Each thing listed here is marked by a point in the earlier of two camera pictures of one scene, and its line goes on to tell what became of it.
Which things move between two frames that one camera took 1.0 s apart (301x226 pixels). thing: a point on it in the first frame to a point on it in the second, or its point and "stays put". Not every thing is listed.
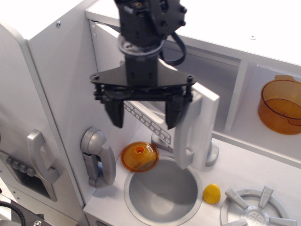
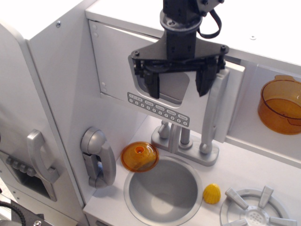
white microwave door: (195, 131) to (178, 100)
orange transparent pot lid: (138, 157) stays put
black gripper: (144, 77) to (179, 50)
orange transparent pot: (279, 104) stays put
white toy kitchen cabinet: (61, 157) stays put
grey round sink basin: (165, 194) stays put
